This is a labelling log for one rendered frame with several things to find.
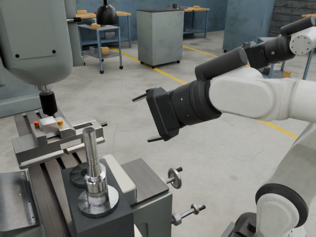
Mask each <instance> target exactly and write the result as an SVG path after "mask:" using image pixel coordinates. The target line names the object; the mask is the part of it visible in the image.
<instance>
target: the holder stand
mask: <svg viewBox="0 0 316 237"><path fill-rule="evenodd" d="M99 162H100V165H101V168H102V170H103V171H104V172H105V173H106V175H107V184H108V191H109V199H108V201H107V202H106V203H105V204H103V205H99V206H93V205H90V204H89V203H88V201H87V194H86V188H85V183H84V176H85V174H86V173H87V162H84V163H81V164H79V165H77V166H73V167H70V168H66V169H63V170H61V173H62V178H63V183H64V188H65V192H66V196H67V201H68V205H69V210H70V214H71V220H72V224H73V227H74V231H75V235H76V237H135V235H134V213H133V210H132V208H131V207H130V205H129V203H128V201H127V199H126V197H125V195H124V193H123V192H122V190H121V188H120V186H119V184H118V182H117V180H116V178H115V176H114V175H113V173H112V171H111V169H110V167H109V165H108V163H107V161H106V159H104V158H102V159H99Z"/></svg>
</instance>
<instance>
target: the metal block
mask: <svg viewBox="0 0 316 237"><path fill-rule="evenodd" d="M39 121H40V125H41V127H42V129H43V131H44V132H45V134H46V136H47V138H49V137H52V136H56V135H59V132H58V127H57V122H56V121H55V119H54V118H53V116H51V117H48V118H43V119H40V120H39Z"/></svg>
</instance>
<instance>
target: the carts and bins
mask: <svg viewBox="0 0 316 237"><path fill-rule="evenodd" d="M79 27H82V28H86V29H90V30H94V31H96V34H97V42H98V48H96V49H94V46H91V47H89V48H90V50H85V51H82V44H81V36H80V29H79ZM111 29H118V45H119V53H116V52H113V51H110V50H109V48H108V47H102V45H101V35H100V31H103V30H111ZM78 32H79V41H80V49H81V55H82V57H83V53H84V54H86V55H89V56H92V57H95V58H97V59H99V60H100V69H101V70H100V73H101V74H103V73H104V71H103V67H102V62H103V61H104V59H105V58H110V57H115V56H119V59H120V67H119V68H120V69H123V66H122V54H121V42H120V27H119V26H118V27H116V26H112V25H99V24H97V23H96V18H91V20H87V24H82V25H79V24H78ZM273 38H275V37H258V38H257V39H258V40H257V44H259V43H260V40H261V41H262V42H266V41H267V40H270V39H273ZM314 50H315V49H312V50H311V51H310V53H309V56H308V60H307V64H306V68H305V71H304V75H303V78H302V79H303V80H306V77H307V73H308V69H309V66H310V62H311V58H312V55H313V52H314ZM284 64H285V61H283V62H282V66H281V70H274V69H273V68H274V64H271V67H264V71H263V72H261V74H262V76H263V78H264V79H283V78H292V77H291V76H290V75H291V72H289V71H283V69H284ZM84 65H85V62H84Z"/></svg>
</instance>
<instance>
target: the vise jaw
mask: <svg viewBox="0 0 316 237"><path fill-rule="evenodd" d="M54 119H55V121H56V122H57V120H60V119H62V120H63V125H62V126H58V124H57V127H58V132H59V135H60V137H61V138H68V137H71V136H74V135H76V130H75V129H74V128H73V126H72V125H71V124H70V123H69V121H68V120H67V119H66V118H63V117H57V118H54Z"/></svg>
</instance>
